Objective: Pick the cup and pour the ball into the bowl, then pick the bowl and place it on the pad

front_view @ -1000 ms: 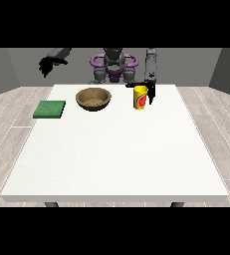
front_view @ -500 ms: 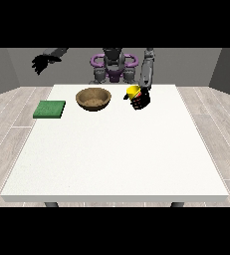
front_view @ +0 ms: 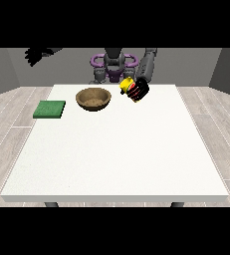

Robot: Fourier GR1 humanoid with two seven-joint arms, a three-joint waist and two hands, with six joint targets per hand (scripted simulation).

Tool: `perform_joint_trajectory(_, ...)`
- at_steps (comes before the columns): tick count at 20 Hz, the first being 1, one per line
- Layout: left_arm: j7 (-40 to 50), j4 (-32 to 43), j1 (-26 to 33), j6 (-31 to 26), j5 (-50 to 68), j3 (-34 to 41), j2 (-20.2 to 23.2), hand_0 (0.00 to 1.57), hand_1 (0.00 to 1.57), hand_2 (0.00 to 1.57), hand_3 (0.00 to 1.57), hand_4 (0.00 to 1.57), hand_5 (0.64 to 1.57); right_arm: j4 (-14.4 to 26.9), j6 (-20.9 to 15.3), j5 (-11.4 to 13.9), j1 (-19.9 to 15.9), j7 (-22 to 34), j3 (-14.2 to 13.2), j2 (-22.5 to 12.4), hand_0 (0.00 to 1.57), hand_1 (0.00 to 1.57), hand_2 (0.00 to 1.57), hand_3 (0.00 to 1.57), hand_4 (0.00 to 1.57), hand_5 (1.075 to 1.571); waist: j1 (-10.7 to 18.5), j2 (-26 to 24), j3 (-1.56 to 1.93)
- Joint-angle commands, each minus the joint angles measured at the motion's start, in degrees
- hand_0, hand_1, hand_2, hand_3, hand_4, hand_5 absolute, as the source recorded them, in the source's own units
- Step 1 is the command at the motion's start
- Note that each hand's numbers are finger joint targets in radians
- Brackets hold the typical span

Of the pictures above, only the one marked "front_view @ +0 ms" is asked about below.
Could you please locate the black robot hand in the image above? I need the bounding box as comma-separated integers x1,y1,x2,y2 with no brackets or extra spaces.
24,48,54,68
125,77,150,104

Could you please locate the yellow cup with melon print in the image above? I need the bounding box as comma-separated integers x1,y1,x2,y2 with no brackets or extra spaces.
118,76,141,104

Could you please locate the brown wooden bowl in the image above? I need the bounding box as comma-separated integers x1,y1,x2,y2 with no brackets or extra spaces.
75,87,113,113

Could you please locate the green square pad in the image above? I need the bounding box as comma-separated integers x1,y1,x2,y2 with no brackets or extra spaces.
32,100,67,120

